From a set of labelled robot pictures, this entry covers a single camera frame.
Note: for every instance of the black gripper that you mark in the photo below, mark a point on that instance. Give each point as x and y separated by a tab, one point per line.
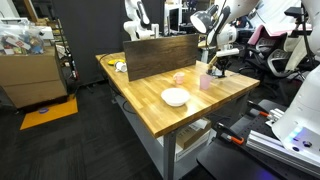
222	62

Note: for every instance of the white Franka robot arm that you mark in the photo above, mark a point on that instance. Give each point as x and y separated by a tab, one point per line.
293	113

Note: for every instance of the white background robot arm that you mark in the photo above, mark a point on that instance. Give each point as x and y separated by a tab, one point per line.
136	30

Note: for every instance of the translucent purple plastic cup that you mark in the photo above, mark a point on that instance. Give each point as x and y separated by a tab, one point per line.
205	82

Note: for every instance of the wooden top side desk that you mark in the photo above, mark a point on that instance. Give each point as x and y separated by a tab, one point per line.
203	45

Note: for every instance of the wooden desk lamp grey shade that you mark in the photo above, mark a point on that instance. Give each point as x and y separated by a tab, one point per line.
200	20

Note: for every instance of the black office chair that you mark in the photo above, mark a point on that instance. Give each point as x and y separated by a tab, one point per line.
263	48

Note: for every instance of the pink cloth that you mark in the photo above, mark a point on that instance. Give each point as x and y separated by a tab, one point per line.
255	36

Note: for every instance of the black orange bar clamp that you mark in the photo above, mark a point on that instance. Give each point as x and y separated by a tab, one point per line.
230	135
258	108

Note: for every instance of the white bowl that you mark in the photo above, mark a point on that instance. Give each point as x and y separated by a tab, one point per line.
175	96

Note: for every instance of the grey mesh office chair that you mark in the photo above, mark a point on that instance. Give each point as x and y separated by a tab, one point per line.
278	63

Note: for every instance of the dark wood board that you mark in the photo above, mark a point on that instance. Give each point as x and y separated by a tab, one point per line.
160	56

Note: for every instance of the small brown cardboard box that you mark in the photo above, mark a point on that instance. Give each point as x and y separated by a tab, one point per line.
190	135

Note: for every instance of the beige jacket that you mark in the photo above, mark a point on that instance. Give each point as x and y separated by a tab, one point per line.
296	51

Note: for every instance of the white cardboard box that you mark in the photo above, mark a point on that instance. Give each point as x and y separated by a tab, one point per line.
186	152

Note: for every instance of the white mug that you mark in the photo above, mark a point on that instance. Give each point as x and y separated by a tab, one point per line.
121	66

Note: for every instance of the yellow flat object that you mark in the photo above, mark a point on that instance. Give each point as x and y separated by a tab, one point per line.
115	62

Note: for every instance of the dark partition panel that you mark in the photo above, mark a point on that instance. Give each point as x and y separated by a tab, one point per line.
90	33

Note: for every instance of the cluttered storage shelf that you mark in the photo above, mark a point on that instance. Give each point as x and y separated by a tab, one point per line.
61	43

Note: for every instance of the orange floor mat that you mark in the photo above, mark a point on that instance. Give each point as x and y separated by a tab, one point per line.
50	115

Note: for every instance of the blue disc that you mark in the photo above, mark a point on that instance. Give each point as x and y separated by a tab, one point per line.
43	110

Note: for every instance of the large brown cardboard box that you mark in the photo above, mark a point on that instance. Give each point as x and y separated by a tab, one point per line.
30	80

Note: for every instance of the clear bag of toys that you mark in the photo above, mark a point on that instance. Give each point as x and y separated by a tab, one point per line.
20	38

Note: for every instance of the aluminium extrusion rail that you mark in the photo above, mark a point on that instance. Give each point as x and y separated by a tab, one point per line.
266	143
275	116

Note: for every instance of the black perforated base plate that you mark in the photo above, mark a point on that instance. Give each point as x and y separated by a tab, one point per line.
226	163

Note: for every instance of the black camera on stand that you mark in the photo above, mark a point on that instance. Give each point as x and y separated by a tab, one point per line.
295	11

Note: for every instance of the grey metal table frame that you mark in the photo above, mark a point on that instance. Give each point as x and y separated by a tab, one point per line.
169	156

